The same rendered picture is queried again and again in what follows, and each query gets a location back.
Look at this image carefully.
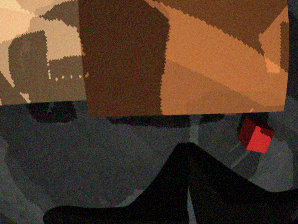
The red cube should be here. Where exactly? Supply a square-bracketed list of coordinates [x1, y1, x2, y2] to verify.
[238, 116, 275, 153]

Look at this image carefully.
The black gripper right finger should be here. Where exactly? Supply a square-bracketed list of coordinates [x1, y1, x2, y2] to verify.
[186, 143, 298, 224]

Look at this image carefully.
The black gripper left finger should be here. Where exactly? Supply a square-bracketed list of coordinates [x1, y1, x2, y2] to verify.
[43, 143, 190, 224]

